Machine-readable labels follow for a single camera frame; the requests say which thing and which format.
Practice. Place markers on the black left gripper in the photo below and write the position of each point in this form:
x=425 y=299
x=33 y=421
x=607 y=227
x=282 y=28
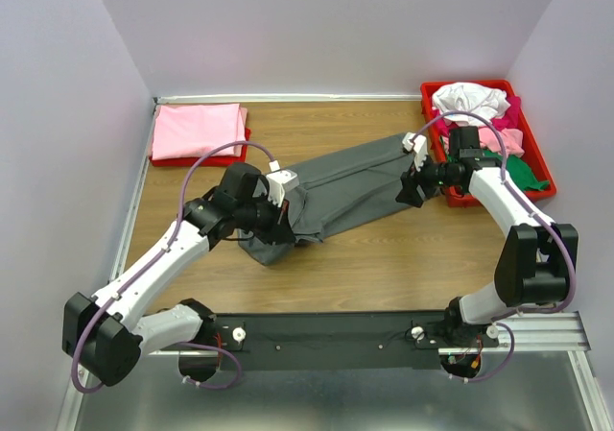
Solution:
x=280 y=230

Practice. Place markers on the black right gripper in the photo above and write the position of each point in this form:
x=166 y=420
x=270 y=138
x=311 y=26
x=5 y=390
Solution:
x=408 y=194

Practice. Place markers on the grey t shirt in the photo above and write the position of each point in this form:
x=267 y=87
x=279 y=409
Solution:
x=338 y=192

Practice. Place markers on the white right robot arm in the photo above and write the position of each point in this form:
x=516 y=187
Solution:
x=536 y=270

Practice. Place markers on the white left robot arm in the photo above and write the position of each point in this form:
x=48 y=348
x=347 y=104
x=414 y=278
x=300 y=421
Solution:
x=109 y=332

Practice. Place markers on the folded red t shirt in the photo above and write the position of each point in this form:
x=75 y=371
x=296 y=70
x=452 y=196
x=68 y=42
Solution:
x=192 y=161

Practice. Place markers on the green t shirt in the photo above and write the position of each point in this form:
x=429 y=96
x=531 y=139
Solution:
x=523 y=176

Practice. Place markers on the light pink t shirt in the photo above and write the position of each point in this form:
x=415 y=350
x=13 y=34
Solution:
x=512 y=138

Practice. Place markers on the white t shirt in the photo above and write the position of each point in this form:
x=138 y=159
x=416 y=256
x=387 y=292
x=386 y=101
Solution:
x=486 y=102

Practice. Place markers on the magenta t shirt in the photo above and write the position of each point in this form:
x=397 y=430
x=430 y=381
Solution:
x=509 y=120

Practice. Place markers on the folded pink t shirt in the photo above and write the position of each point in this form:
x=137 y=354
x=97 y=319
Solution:
x=227 y=117

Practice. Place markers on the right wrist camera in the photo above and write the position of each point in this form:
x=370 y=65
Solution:
x=415 y=144

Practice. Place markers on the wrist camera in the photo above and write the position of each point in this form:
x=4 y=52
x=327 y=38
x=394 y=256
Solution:
x=280 y=182
x=415 y=144

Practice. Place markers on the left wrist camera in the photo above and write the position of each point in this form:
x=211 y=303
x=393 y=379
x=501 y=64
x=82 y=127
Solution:
x=280 y=182

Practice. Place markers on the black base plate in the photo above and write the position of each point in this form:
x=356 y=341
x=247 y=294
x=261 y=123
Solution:
x=341 y=340

